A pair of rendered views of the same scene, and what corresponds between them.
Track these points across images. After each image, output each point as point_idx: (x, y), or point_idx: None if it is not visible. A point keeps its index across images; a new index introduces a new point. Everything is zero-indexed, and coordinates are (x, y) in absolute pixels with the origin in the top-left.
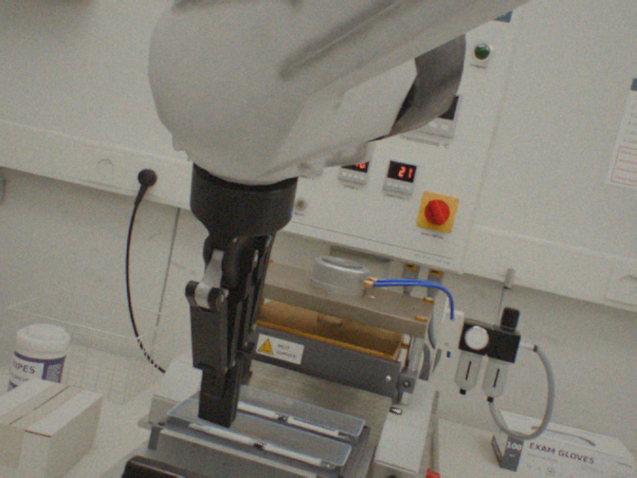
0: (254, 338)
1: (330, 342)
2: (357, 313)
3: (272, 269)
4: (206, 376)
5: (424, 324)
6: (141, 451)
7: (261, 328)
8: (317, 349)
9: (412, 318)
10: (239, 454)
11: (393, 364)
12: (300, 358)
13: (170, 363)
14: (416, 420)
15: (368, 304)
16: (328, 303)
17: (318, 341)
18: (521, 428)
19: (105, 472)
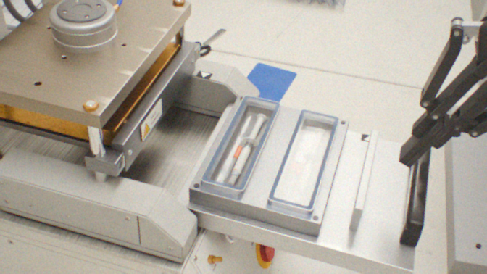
0: (138, 134)
1: (160, 77)
2: (167, 38)
3: (26, 76)
4: (451, 138)
5: (190, 4)
6: (325, 240)
7: (140, 122)
8: (166, 91)
9: (176, 6)
10: (370, 165)
11: (193, 48)
12: (161, 110)
13: (151, 221)
14: (218, 67)
15: (149, 25)
16: (154, 52)
17: (162, 85)
18: (9, 18)
19: (374, 259)
